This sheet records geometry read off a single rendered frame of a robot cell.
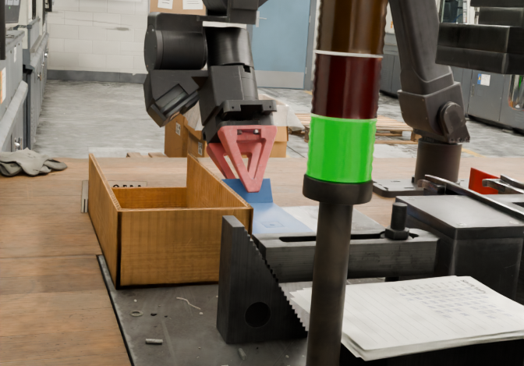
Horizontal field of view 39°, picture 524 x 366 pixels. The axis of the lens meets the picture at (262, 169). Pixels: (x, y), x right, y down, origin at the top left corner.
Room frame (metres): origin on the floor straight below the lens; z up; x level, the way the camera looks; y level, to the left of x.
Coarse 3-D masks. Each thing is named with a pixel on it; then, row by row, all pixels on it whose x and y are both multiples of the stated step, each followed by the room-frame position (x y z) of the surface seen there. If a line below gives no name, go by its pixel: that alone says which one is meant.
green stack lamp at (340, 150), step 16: (320, 128) 0.41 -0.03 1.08; (336, 128) 0.40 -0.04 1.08; (352, 128) 0.40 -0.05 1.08; (368, 128) 0.41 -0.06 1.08; (320, 144) 0.41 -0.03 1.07; (336, 144) 0.40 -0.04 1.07; (352, 144) 0.40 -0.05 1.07; (368, 144) 0.41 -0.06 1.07; (320, 160) 0.41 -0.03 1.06; (336, 160) 0.40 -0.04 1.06; (352, 160) 0.40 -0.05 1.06; (368, 160) 0.41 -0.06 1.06; (320, 176) 0.40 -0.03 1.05; (336, 176) 0.40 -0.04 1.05; (352, 176) 0.40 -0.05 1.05; (368, 176) 0.41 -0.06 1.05
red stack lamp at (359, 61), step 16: (320, 64) 0.41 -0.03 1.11; (336, 64) 0.40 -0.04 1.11; (352, 64) 0.40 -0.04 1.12; (368, 64) 0.40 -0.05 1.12; (320, 80) 0.41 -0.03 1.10; (336, 80) 0.40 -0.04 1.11; (352, 80) 0.40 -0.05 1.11; (368, 80) 0.40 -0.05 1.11; (320, 96) 0.41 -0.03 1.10; (336, 96) 0.40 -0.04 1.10; (352, 96) 0.40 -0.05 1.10; (368, 96) 0.40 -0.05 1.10; (320, 112) 0.41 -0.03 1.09; (336, 112) 0.40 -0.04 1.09; (352, 112) 0.40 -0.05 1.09; (368, 112) 0.41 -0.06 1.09
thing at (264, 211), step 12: (228, 180) 0.84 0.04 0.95; (240, 180) 0.85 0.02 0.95; (264, 180) 0.86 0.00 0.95; (240, 192) 0.84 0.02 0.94; (264, 192) 0.85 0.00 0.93; (252, 204) 0.83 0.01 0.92; (264, 204) 0.83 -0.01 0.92; (276, 204) 0.84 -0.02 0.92; (264, 216) 0.78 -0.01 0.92; (276, 216) 0.79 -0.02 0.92; (288, 216) 0.79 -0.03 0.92; (264, 228) 0.74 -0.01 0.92; (276, 228) 0.74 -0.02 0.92; (288, 228) 0.74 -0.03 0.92; (300, 228) 0.75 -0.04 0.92
